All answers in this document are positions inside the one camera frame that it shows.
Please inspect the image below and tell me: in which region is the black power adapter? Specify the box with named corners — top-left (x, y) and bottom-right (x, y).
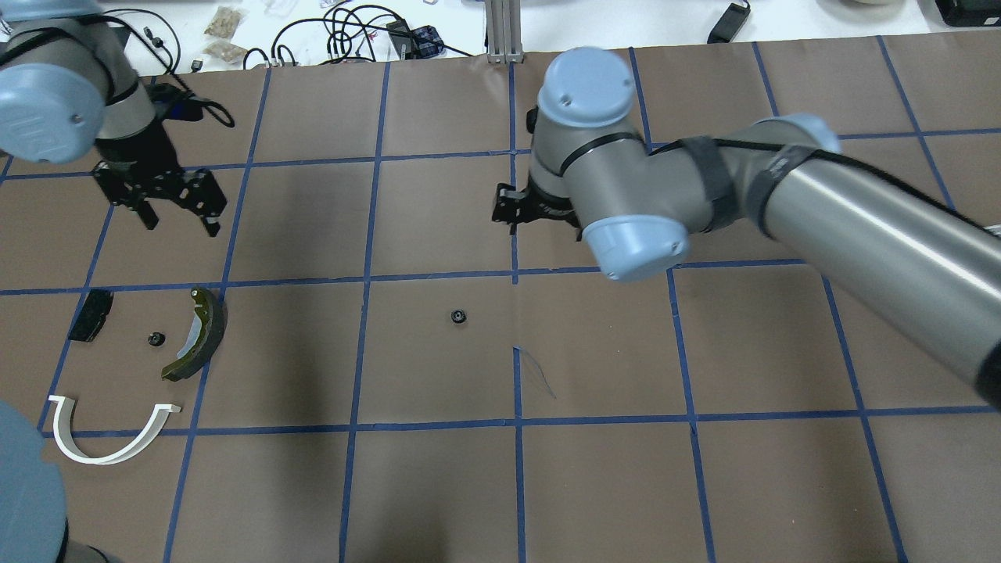
top-left (705, 1), bottom-right (752, 44)

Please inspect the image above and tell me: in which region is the white curved plastic bracket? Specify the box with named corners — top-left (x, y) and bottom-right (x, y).
top-left (47, 395), bottom-right (183, 466)

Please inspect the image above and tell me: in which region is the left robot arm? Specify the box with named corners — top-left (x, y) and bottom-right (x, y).
top-left (1, 1), bottom-right (235, 238)

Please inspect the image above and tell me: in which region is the black brake pad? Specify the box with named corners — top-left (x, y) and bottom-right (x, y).
top-left (67, 289), bottom-right (114, 342)

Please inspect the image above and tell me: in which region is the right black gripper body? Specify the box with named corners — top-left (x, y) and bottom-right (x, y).
top-left (491, 178), bottom-right (580, 231)

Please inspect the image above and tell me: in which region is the aluminium frame post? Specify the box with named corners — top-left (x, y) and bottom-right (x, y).
top-left (483, 0), bottom-right (525, 64)

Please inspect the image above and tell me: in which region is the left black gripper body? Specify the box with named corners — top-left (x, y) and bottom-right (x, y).
top-left (92, 125), bottom-right (228, 222)

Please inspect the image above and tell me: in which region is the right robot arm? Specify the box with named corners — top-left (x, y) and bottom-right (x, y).
top-left (491, 47), bottom-right (1000, 407)

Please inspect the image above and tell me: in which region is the olive curved brake shoe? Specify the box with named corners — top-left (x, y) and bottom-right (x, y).
top-left (161, 286), bottom-right (228, 382)

